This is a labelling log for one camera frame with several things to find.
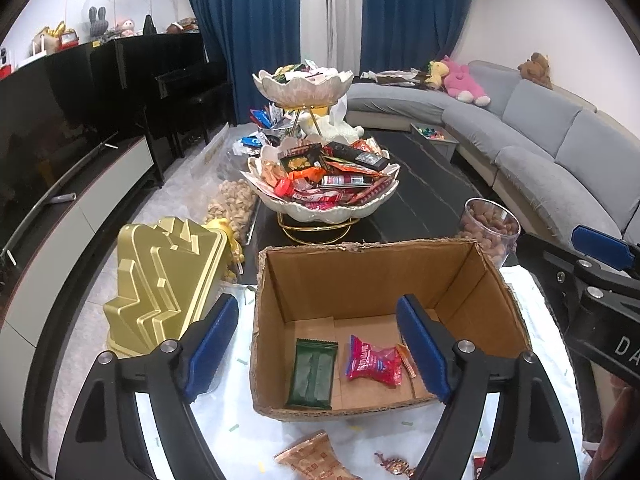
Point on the person's right hand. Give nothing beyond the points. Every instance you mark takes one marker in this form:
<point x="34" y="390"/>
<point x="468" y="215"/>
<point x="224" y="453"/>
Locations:
<point x="625" y="430"/>

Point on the bag of pistachios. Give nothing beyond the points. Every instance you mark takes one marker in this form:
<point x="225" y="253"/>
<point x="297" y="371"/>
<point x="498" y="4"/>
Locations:
<point x="232" y="205"/>

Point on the small yellow toy figure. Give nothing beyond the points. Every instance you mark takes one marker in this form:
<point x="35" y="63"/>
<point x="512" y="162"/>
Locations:
<point x="232" y="255"/>

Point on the pink plush toy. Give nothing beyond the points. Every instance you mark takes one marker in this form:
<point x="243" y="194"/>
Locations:
<point x="462" y="82"/>

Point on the pink-red snack packet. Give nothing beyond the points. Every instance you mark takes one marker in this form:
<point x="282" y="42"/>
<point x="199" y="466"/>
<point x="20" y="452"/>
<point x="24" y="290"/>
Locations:
<point x="372" y="362"/>

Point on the grey corner sofa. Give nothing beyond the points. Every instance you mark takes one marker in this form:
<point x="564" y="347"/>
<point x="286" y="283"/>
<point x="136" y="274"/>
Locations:
<point x="540" y="160"/>

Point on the black upright piano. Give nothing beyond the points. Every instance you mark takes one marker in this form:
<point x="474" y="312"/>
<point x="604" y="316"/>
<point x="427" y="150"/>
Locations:
<point x="165" y="85"/>

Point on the large black television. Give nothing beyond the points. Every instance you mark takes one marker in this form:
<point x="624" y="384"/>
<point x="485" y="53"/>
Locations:
<point x="50" y="140"/>

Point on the candy jar with gold lid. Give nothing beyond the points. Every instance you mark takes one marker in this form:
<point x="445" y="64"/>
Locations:
<point x="160" y="280"/>

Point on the white sheer curtain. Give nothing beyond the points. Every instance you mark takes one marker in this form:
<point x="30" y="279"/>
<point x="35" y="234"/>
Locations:
<point x="332" y="10"/>

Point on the pink pig plush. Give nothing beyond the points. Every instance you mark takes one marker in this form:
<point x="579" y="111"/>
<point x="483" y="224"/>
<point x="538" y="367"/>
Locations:
<point x="125" y="29"/>

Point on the dark green snack packet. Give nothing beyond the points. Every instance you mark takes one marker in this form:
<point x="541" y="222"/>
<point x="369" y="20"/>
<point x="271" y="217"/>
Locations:
<point x="311" y="375"/>

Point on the tiered shell snack bowl stand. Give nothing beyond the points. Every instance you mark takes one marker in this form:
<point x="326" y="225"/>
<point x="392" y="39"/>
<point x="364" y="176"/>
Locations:
<point x="320" y="180"/>

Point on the brown wrapped candy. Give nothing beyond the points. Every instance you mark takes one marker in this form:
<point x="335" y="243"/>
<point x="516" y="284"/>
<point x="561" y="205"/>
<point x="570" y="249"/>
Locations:
<point x="395" y="465"/>

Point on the brown plush toy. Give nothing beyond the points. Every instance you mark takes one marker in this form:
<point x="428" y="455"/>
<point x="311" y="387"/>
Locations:
<point x="536" y="71"/>

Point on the blue curtain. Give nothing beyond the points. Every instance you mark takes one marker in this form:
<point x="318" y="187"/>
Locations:
<point x="240" y="35"/>
<point x="415" y="15"/>

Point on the brown cardboard box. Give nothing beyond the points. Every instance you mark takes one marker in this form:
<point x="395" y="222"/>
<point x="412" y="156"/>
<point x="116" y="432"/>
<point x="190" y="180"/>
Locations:
<point x="380" y="280"/>

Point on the black metronome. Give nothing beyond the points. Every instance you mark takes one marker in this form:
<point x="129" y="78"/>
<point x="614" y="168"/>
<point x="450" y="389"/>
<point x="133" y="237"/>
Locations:
<point x="149" y="26"/>

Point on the grey storage bin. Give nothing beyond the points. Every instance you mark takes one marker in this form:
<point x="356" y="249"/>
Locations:
<point x="435" y="145"/>

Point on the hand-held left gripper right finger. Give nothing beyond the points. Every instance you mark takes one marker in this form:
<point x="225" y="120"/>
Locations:
<point x="425" y="350"/>

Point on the clear jar of nuts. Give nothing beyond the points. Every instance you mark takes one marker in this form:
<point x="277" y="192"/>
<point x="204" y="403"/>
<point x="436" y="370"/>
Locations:
<point x="487" y="230"/>

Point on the grey rabbit plush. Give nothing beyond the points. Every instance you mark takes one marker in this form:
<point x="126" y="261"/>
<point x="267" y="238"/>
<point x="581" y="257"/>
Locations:
<point x="96" y="25"/>

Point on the grey television cabinet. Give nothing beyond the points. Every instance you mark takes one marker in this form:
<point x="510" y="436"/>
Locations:
<point x="75" y="230"/>

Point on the pile of cloth and papers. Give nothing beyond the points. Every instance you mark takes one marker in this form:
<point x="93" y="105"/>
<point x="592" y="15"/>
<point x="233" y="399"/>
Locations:
<point x="395" y="76"/>

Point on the yellow plush toy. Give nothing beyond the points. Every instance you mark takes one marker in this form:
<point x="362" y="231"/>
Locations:
<point x="437" y="74"/>

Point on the gold and red gift box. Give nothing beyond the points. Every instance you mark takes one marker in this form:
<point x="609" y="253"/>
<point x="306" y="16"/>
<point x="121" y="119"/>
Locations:
<point x="65" y="37"/>

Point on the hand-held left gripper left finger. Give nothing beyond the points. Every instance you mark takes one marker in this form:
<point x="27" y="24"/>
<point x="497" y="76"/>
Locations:
<point x="210" y="345"/>

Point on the red candy packet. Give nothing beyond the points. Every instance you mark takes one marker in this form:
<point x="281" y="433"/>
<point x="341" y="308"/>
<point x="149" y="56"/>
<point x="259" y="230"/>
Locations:
<point x="480" y="467"/>

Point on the brown item on piano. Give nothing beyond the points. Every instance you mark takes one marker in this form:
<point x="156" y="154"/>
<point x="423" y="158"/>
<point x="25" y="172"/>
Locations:
<point x="182" y="25"/>

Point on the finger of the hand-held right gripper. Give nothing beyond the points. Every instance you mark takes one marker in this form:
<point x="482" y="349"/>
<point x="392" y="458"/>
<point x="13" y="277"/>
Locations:
<point x="545" y="265"/>
<point x="600" y="249"/>

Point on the white plush toy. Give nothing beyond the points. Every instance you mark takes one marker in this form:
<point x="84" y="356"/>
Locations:
<point x="335" y="127"/>

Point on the pale speckled tablecloth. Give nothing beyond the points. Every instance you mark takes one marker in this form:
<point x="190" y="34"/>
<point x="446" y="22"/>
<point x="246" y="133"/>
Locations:
<point x="235" y="435"/>

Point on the bronze snack packet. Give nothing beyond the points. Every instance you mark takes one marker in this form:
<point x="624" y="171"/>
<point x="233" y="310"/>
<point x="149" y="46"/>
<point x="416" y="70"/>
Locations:
<point x="312" y="457"/>

